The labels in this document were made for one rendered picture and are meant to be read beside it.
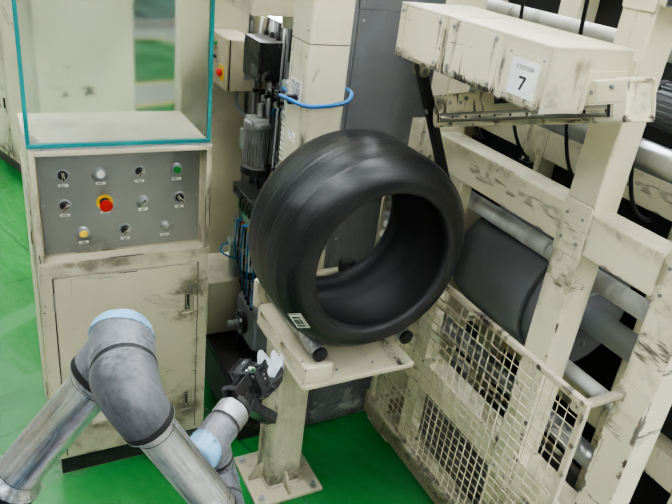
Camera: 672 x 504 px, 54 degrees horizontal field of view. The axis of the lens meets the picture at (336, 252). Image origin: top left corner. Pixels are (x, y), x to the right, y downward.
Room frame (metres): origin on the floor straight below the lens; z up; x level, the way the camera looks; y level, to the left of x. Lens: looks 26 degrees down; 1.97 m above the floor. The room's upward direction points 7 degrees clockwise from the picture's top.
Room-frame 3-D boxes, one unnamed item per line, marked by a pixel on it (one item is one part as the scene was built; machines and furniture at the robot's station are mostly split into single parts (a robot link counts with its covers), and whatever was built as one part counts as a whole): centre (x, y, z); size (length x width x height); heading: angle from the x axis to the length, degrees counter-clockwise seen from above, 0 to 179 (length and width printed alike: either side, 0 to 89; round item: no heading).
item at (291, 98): (1.93, 0.12, 1.50); 0.19 x 0.19 x 0.06; 30
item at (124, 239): (2.09, 0.78, 0.63); 0.56 x 0.41 x 1.27; 120
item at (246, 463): (1.93, 0.12, 0.02); 0.27 x 0.27 x 0.04; 30
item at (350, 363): (1.72, -0.03, 0.80); 0.37 x 0.36 x 0.02; 120
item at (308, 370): (1.65, 0.09, 0.84); 0.36 x 0.09 x 0.06; 30
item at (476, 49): (1.76, -0.35, 1.71); 0.61 x 0.25 x 0.15; 30
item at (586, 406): (1.69, -0.43, 0.65); 0.90 x 0.02 x 0.70; 30
